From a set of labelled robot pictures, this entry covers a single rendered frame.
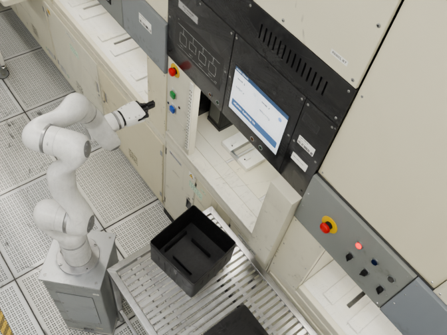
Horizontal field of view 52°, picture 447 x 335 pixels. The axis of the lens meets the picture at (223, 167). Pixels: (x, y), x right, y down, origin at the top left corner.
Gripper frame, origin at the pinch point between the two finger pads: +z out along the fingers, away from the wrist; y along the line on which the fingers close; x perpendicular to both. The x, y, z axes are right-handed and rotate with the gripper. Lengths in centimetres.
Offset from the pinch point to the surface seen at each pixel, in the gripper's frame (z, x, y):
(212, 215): 7, -44, 45
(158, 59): 11.6, 13.2, -11.3
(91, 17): 25, -35, -109
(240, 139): 41, -30, 22
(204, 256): -9, -43, 61
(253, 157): 40, -30, 35
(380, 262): 12, 29, 116
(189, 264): -17, -43, 60
